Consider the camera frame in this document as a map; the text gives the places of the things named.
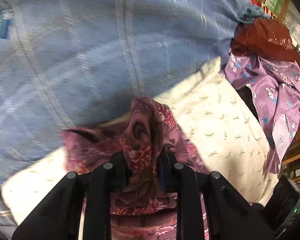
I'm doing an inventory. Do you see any maroon floral shirt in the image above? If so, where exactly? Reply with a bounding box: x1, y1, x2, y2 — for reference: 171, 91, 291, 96
61, 97, 207, 239

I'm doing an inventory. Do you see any grey logo pillow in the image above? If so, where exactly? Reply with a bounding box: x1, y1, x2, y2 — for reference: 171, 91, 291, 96
0, 192, 18, 239

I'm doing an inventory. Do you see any purple floral garment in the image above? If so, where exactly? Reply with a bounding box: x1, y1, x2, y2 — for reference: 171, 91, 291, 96
223, 53, 300, 174

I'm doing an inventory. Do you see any blue plaid duvet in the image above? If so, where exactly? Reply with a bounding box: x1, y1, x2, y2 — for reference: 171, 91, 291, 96
0, 0, 251, 187

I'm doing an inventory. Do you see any red plastic bag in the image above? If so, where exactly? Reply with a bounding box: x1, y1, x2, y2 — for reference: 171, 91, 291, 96
231, 18, 296, 62

